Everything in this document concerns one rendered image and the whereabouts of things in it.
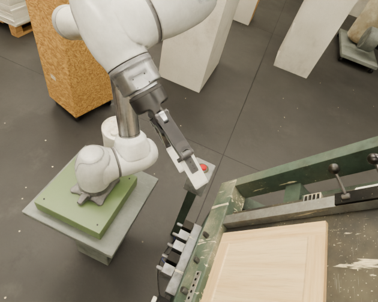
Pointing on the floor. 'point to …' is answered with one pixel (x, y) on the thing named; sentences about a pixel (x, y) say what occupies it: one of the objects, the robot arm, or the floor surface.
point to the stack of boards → (9, 15)
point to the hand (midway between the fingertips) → (189, 172)
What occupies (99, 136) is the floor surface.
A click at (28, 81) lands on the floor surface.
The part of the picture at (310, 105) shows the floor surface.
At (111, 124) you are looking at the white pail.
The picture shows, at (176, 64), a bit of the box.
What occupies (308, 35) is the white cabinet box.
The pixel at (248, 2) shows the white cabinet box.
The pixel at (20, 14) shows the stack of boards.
